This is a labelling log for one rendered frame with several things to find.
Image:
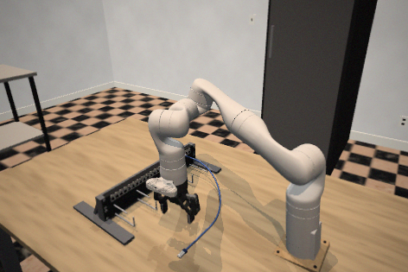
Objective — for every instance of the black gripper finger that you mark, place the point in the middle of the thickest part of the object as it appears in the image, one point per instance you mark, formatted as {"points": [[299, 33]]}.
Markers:
{"points": [[193, 203], [162, 201]]}

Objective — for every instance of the white and dark blue plug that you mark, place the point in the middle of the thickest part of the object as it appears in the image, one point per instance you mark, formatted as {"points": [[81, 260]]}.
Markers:
{"points": [[182, 253]]}

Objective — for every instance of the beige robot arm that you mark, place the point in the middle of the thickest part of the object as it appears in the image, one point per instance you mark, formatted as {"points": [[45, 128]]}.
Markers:
{"points": [[304, 167]]}

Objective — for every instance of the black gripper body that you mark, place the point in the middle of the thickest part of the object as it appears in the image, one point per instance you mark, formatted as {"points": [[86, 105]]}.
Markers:
{"points": [[181, 192]]}

